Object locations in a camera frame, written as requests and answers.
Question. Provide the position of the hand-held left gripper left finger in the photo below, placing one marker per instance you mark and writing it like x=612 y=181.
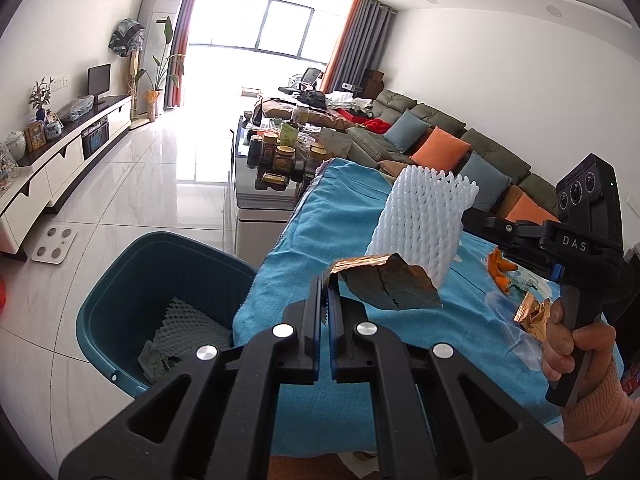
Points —
x=315 y=310

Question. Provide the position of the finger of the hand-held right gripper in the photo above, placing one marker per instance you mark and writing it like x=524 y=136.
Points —
x=515 y=245
x=525 y=227

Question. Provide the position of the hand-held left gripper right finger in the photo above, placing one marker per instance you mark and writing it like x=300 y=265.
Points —
x=336 y=320

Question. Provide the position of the gold snack wrapper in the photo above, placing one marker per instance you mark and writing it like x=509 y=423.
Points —
x=530 y=317
x=390 y=285

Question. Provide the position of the white foam fruit net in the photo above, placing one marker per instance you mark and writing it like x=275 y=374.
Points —
x=425 y=220
x=192 y=327

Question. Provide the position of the teal plastic bin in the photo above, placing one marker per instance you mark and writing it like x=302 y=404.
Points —
x=130 y=280

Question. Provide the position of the person's right forearm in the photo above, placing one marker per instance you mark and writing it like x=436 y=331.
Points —
x=605 y=410

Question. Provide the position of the person's right hand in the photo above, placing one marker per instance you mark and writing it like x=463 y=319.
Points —
x=555 y=345

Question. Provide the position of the orange cushion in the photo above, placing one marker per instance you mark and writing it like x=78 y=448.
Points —
x=440 y=151
x=532 y=210

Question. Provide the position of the orange peel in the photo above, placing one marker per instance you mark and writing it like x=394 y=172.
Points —
x=500 y=270

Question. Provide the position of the clear printed plastic wrapper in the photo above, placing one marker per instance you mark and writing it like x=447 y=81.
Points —
x=532 y=285

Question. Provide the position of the large teal cushion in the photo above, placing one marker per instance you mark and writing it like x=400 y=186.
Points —
x=492 y=180

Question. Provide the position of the olive green sofa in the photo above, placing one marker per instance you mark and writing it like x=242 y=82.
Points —
x=480 y=145

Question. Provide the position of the glass coffee table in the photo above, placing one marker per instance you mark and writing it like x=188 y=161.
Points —
x=260 y=210

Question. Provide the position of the small teal cushion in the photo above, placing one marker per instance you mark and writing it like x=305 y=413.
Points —
x=407 y=131

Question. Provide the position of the group of glass jars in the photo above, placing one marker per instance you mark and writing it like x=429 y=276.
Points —
x=282 y=157

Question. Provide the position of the crumpled grey wrapper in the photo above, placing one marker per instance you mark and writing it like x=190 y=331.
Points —
x=157 y=362

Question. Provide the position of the beige paper bag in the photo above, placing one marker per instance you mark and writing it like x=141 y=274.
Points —
x=335 y=145

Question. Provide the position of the green box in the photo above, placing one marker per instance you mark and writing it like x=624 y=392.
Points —
x=289 y=134

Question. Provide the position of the red cloth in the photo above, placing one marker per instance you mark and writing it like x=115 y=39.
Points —
x=375 y=125

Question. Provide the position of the brown stacked boxes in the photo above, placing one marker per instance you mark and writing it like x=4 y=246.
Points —
x=372 y=82

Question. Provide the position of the black bag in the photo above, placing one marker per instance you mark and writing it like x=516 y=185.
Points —
x=312 y=98

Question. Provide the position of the pile of white clothes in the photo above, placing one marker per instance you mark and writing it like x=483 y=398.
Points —
x=347 y=100

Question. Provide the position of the black office chair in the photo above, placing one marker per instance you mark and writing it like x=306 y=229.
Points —
x=309 y=77

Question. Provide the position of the grey and orange curtain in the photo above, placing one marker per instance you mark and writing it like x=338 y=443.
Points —
x=187 y=35
x=360 y=40

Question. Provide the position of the white bathroom scale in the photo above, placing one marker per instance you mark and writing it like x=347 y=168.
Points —
x=55 y=245

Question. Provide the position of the tall floor plant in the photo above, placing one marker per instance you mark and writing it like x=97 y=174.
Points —
x=160 y=72

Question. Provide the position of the dark framed window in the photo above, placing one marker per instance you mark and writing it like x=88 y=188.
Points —
x=270 y=25

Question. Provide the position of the white and black cabinet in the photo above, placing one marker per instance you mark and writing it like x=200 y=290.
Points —
x=60 y=170

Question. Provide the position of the clear plastic bag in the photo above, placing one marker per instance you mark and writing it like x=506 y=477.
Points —
x=79 y=109

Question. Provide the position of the black monitor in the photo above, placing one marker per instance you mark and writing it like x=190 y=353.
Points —
x=100 y=80

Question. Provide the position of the blue and white porcelain jar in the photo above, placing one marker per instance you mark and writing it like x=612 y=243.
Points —
x=53 y=129

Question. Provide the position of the white standing air conditioner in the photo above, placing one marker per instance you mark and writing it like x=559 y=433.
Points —
x=155 y=35

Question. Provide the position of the cloth covered standing fan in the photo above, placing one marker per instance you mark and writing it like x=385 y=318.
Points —
x=126 y=40

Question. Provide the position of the clear wrapped ornament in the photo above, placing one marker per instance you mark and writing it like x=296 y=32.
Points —
x=7 y=167

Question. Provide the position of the white ceramic jar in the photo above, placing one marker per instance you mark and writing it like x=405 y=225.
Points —
x=15 y=146

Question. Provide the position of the plant in blue vase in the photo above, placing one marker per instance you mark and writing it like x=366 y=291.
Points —
x=41 y=95

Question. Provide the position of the wooden picture frame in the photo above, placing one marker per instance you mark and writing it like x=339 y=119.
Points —
x=35 y=136

